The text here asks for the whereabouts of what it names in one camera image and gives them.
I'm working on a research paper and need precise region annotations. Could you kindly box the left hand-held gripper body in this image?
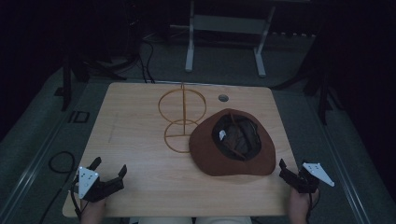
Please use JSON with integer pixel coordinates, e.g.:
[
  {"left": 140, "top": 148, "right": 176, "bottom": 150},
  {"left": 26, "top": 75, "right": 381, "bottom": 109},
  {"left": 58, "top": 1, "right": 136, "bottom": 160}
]
[{"left": 72, "top": 166, "right": 125, "bottom": 203}]

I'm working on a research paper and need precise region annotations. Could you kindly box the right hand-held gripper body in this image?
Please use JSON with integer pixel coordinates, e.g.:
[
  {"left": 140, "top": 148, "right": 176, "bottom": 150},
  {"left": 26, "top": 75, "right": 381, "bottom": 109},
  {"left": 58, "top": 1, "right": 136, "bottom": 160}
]
[{"left": 292, "top": 161, "right": 336, "bottom": 195}]

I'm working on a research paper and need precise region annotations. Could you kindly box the brown felt hat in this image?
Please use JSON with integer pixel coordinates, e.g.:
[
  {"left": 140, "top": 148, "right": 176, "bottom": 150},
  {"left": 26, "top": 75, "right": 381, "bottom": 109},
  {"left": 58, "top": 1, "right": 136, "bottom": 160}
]
[{"left": 188, "top": 107, "right": 277, "bottom": 177}]

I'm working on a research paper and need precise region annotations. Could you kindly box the yellow wire hat stand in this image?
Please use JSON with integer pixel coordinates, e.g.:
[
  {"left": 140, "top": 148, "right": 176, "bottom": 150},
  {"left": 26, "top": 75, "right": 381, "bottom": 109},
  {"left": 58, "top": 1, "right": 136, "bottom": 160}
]
[{"left": 157, "top": 81, "right": 207, "bottom": 154}]

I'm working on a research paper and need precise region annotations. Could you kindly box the person's left hand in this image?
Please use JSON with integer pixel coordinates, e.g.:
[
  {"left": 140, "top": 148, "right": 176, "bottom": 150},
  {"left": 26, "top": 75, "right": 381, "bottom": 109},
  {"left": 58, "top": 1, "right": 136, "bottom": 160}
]
[{"left": 79, "top": 197, "right": 107, "bottom": 224}]

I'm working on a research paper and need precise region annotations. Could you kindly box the person's right hand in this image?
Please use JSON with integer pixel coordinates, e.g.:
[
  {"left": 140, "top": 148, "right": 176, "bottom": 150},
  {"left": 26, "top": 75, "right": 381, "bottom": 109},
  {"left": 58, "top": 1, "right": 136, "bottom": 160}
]
[{"left": 287, "top": 188, "right": 320, "bottom": 224}]

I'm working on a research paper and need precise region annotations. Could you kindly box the black stand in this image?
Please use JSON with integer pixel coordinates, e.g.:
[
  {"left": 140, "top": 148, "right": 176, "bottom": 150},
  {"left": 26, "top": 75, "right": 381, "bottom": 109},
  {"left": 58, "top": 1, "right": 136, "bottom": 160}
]
[
  {"left": 302, "top": 69, "right": 344, "bottom": 126},
  {"left": 53, "top": 50, "right": 128, "bottom": 112}
]

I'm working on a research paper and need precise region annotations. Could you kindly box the white metal stand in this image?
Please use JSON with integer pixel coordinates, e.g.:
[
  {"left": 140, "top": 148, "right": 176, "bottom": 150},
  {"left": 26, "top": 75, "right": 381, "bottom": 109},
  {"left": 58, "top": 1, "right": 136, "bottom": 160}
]
[{"left": 184, "top": 0, "right": 276, "bottom": 78}]

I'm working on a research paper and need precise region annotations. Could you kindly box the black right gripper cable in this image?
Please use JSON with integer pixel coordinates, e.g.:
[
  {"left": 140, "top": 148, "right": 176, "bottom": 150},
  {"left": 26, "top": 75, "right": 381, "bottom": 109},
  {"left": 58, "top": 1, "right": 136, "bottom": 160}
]
[{"left": 304, "top": 191, "right": 322, "bottom": 224}]

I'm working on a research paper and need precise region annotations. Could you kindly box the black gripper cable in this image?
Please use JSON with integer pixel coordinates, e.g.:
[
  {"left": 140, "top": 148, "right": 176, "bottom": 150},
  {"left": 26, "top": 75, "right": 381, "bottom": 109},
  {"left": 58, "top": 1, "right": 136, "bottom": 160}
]
[
  {"left": 304, "top": 191, "right": 322, "bottom": 224},
  {"left": 38, "top": 150, "right": 83, "bottom": 224}
]

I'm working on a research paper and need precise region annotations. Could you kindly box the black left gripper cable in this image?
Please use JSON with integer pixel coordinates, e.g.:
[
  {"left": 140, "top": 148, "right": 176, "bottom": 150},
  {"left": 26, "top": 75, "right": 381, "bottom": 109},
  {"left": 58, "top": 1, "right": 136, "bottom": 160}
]
[{"left": 38, "top": 150, "right": 83, "bottom": 224}]

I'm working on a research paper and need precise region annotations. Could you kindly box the black rectangular floor frame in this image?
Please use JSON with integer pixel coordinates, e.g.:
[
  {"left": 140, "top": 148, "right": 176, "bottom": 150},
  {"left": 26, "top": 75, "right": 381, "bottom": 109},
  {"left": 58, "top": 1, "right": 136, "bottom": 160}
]
[{"left": 67, "top": 109, "right": 92, "bottom": 125}]

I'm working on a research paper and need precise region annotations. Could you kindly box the black floor cable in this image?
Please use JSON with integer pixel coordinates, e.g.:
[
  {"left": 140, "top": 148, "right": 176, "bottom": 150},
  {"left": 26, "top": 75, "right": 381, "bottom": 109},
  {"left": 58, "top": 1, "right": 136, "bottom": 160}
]
[
  {"left": 143, "top": 38, "right": 156, "bottom": 84},
  {"left": 137, "top": 54, "right": 149, "bottom": 84}
]

